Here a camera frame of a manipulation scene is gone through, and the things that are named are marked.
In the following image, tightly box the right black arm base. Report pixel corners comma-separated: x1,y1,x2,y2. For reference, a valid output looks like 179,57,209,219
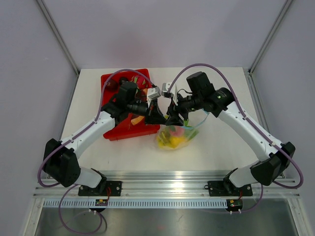
204,169,253,197

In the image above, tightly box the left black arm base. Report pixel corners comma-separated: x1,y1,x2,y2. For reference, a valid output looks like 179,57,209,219
78,180,122,197

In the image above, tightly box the aluminium rail front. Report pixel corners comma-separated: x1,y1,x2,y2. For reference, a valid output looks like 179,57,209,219
33,171,301,199

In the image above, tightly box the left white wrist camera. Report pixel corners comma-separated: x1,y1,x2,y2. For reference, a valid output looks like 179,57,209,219
147,87,161,106

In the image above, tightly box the yellow lemon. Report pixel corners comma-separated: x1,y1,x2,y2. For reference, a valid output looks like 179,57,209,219
170,136,186,148

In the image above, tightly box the left aluminium frame post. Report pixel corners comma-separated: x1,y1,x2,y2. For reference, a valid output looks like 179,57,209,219
34,0,80,77

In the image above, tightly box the clear zip top bag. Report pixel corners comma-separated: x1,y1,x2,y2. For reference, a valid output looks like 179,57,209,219
156,110,210,150

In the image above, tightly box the right aluminium frame post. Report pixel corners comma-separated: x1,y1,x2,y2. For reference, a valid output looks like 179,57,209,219
248,0,295,76

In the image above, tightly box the dark red apple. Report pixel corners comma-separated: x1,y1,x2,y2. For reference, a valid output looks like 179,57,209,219
105,79,119,92

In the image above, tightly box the left small circuit board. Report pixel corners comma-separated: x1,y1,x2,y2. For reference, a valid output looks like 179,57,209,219
95,199,108,207

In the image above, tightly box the red plastic tray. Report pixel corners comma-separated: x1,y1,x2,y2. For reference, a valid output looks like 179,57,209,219
102,68,160,141

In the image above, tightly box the green star fruit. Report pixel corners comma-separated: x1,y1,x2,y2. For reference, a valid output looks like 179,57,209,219
184,119,199,141

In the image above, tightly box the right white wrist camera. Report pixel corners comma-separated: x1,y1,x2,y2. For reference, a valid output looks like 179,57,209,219
161,82,178,105

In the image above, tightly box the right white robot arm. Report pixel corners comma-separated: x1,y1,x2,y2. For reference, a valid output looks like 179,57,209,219
162,72,295,195

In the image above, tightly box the right small circuit board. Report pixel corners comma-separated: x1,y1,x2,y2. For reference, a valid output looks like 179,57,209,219
226,199,243,208

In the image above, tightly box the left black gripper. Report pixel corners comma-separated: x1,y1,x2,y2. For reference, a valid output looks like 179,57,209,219
126,98,167,125

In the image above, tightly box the yellow banana bunch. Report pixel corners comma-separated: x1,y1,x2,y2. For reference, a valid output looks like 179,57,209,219
157,131,187,149

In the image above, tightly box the aluminium frame post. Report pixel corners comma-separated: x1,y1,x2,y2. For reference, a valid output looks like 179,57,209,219
248,0,295,76
34,0,80,77

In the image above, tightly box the small circuit board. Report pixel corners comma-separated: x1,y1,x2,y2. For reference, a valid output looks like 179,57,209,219
226,199,243,208
95,199,108,207

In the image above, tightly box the white slotted cable duct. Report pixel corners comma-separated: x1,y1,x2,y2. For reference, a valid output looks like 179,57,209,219
43,198,228,209

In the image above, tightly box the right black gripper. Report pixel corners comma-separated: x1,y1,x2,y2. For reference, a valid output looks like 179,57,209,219
166,92,203,127

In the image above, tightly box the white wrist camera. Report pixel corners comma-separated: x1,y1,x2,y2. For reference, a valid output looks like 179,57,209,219
147,87,161,106
161,82,178,105

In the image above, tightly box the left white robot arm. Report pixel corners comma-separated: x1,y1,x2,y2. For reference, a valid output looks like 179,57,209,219
42,82,166,196

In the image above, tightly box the pink peach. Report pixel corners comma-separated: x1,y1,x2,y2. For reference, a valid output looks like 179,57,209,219
169,126,185,137

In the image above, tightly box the pink dragon fruit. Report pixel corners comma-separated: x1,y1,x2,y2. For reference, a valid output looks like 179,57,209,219
131,75,152,90

